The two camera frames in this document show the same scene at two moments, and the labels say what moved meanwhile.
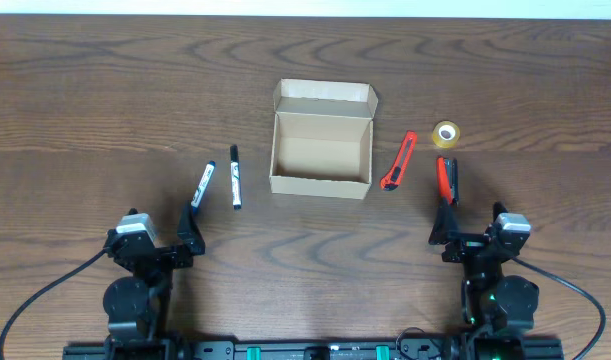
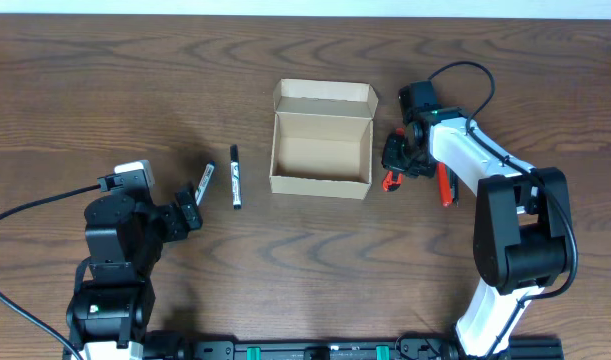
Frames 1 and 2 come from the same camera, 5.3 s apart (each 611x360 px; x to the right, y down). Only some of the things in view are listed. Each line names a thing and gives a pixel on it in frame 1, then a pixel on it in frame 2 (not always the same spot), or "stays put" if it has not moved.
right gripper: x=463 y=250 -> x=417 y=171
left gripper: x=194 y=242 -> x=179 y=225
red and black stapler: x=447 y=178 stays put
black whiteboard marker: x=236 y=177 stays put
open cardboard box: x=323 y=138 stays put
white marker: x=203 y=186 stays put
